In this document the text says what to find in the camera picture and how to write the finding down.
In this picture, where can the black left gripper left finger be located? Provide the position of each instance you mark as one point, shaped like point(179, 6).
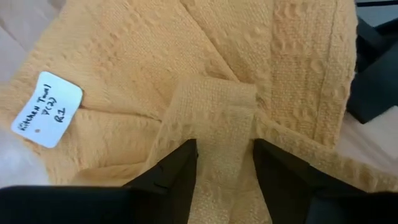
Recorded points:
point(77, 205)

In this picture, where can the yellow towel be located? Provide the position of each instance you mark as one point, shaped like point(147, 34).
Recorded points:
point(140, 62)

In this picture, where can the black aluminium table frame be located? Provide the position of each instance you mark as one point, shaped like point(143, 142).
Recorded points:
point(373, 77)

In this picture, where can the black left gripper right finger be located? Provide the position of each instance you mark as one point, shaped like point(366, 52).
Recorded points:
point(326, 205)

